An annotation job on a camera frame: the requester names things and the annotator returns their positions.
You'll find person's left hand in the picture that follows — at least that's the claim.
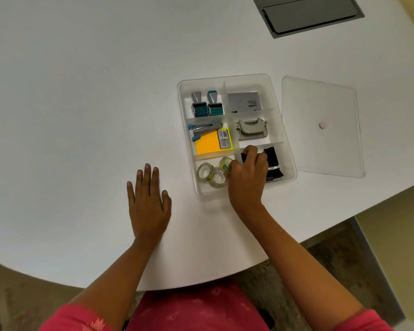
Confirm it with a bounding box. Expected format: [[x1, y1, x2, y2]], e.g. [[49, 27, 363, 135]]
[[126, 163, 172, 241]]

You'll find person's right hand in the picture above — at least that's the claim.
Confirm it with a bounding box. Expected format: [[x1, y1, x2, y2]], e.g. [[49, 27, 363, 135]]
[[227, 145, 270, 211]]

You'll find person's right forearm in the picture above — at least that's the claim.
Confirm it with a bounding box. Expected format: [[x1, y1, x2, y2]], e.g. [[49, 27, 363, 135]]
[[235, 204, 367, 322]]

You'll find person's left forearm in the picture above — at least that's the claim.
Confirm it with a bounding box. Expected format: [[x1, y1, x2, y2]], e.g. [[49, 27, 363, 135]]
[[68, 235, 165, 331]]

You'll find small grey labelled staple box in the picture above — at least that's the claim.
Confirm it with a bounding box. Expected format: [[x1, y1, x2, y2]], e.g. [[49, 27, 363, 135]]
[[218, 129, 232, 150]]

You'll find orange sticky note pad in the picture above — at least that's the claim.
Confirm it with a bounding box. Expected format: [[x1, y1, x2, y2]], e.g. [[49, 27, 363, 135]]
[[194, 130, 221, 156]]

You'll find pile of black binder clips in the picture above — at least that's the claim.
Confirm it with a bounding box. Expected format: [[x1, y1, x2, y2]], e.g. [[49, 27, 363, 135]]
[[261, 146, 284, 183]]

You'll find grey hole punch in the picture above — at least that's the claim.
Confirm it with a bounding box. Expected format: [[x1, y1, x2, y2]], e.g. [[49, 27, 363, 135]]
[[235, 117, 268, 141]]

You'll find blue grey stapler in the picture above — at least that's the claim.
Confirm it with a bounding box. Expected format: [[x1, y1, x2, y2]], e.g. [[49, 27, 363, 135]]
[[188, 122, 224, 143]]

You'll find grey flat box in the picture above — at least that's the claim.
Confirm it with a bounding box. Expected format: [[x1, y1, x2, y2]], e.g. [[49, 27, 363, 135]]
[[227, 91, 265, 114]]

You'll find clear plastic organizer tray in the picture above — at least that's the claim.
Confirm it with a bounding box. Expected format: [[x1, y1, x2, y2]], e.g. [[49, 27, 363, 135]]
[[177, 74, 298, 195]]

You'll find clear plastic lid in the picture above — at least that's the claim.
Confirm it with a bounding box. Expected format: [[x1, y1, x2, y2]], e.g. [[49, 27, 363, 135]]
[[282, 76, 366, 179]]

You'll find pink patterned shirt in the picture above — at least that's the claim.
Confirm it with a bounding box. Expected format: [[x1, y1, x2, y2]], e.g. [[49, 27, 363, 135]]
[[39, 276, 396, 331]]

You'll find grey handle teal stamp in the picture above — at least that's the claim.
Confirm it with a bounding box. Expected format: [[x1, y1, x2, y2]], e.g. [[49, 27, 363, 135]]
[[191, 91, 210, 118]]

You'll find grey table cable hatch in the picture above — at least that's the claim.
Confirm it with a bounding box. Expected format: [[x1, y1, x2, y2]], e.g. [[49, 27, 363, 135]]
[[251, 0, 365, 39]]

